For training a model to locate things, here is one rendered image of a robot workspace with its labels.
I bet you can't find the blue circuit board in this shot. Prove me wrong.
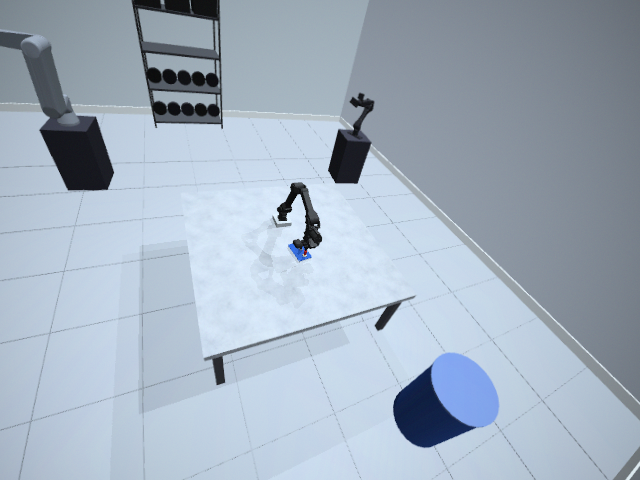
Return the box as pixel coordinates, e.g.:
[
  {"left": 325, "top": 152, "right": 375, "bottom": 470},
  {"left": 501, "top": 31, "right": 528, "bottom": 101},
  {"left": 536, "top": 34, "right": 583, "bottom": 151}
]
[{"left": 288, "top": 244, "right": 312, "bottom": 263}]

